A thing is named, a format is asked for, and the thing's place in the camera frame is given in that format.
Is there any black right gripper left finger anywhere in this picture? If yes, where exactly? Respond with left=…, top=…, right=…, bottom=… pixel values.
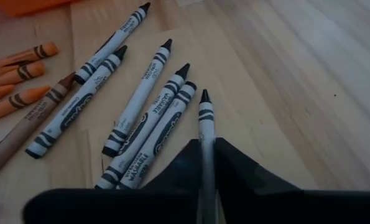
left=141, top=138, right=203, bottom=224

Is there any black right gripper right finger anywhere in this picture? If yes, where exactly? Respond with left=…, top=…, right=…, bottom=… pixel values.
left=215, top=137, right=303, bottom=224

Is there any black crayon white label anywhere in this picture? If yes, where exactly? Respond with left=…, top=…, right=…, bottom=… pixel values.
left=101, top=38, right=173, bottom=158
left=198, top=89, right=219, bottom=224
left=25, top=45, right=128, bottom=160
left=94, top=63, right=191, bottom=190
left=118, top=81, right=198, bottom=190

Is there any brown crayon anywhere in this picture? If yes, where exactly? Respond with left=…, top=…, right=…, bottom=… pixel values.
left=0, top=72, right=76, bottom=185

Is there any pile of grey sticks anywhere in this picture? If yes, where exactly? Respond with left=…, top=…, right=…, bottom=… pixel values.
left=73, top=2, right=151, bottom=85

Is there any orange plastic basket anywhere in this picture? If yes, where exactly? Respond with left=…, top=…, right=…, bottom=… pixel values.
left=0, top=0, right=80, bottom=17

